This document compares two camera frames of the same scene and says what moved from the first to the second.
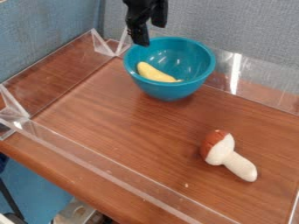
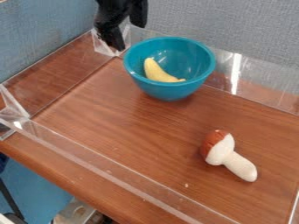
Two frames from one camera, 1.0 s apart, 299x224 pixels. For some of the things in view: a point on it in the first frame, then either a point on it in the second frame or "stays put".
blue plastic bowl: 184,57 stays put
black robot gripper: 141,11 → 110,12
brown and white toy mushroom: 218,150 stays put
